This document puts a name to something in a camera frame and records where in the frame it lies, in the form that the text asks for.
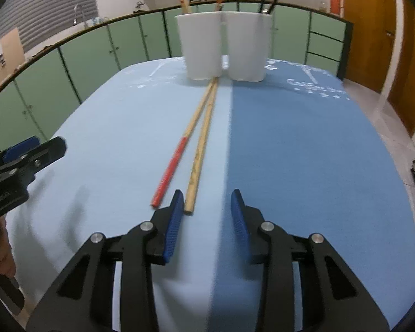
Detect tan board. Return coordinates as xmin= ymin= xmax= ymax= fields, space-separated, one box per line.
xmin=0 ymin=28 xmax=26 ymax=95

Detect dark blue mat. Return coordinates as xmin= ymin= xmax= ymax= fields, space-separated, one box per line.
xmin=207 ymin=55 xmax=415 ymax=332

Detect plain bamboo chopstick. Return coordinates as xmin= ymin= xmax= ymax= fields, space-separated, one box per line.
xmin=183 ymin=79 xmax=219 ymax=214

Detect person's left hand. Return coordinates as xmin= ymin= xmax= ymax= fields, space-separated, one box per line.
xmin=0 ymin=216 xmax=17 ymax=279

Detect red-tipped bamboo chopstick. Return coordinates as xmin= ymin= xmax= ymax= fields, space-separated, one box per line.
xmin=150 ymin=77 xmax=219 ymax=209

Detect white plastic utensil holder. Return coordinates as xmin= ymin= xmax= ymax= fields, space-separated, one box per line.
xmin=175 ymin=12 xmax=226 ymax=80
xmin=223 ymin=11 xmax=273 ymax=82

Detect green lower kitchen cabinets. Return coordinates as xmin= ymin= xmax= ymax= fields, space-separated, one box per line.
xmin=0 ymin=2 xmax=354 ymax=161

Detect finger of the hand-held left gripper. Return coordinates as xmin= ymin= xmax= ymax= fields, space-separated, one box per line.
xmin=5 ymin=136 xmax=67 ymax=185
xmin=0 ymin=137 xmax=41 ymax=167

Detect metal faucet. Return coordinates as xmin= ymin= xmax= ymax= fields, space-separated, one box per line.
xmin=72 ymin=4 xmax=88 ymax=27

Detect light blue mat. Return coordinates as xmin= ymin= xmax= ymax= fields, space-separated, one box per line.
xmin=5 ymin=56 xmax=234 ymax=332

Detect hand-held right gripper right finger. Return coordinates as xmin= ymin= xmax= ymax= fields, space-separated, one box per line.
xmin=230 ymin=188 xmax=390 ymax=332

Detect grey window blind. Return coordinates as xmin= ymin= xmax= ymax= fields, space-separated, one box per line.
xmin=0 ymin=0 xmax=95 ymax=53

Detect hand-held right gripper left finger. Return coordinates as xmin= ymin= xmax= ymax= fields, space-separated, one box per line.
xmin=26 ymin=190 xmax=185 ymax=332

